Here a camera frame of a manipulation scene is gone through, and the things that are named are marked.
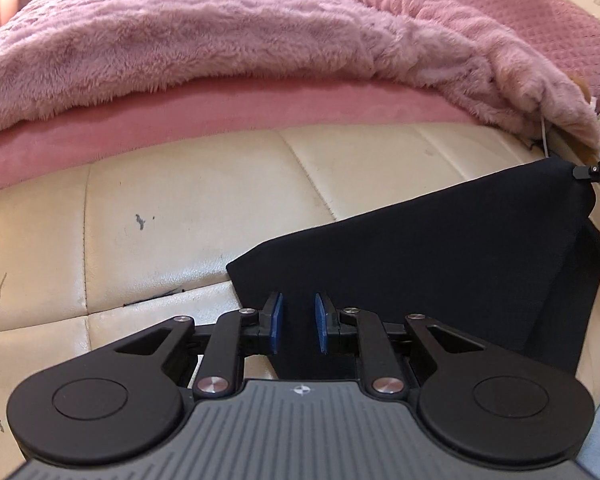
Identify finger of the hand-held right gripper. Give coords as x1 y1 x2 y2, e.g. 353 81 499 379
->
572 152 600 184

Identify pink bed sheet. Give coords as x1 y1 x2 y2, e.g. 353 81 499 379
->
0 78 473 200

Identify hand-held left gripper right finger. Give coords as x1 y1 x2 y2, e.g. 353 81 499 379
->
313 292 486 398

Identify pink quilted headboard cushion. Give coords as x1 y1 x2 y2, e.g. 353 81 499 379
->
382 0 600 113

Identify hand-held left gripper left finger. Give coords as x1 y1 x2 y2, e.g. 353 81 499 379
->
114 292 286 400

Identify pink fluffy blanket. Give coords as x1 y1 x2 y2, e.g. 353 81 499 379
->
0 0 600 152

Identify black pants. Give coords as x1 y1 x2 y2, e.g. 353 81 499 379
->
225 156 600 382

